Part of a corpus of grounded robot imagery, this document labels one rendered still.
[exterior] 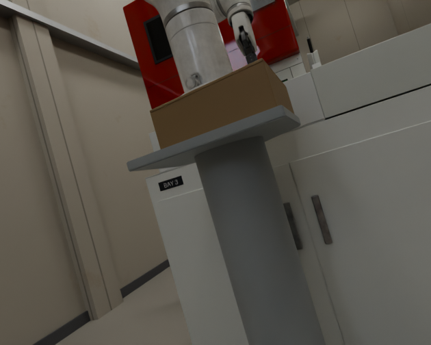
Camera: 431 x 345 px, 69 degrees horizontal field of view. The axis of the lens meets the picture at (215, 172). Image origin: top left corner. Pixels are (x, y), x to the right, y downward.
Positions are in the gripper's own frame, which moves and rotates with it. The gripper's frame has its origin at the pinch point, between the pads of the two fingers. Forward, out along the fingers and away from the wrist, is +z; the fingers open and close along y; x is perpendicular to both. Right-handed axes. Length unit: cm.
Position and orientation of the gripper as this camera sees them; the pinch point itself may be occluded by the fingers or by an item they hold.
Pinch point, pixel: (252, 61)
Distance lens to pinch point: 103.9
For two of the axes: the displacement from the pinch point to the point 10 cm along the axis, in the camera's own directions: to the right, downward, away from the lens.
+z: 2.0, 9.5, -2.5
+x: 9.0, -2.8, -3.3
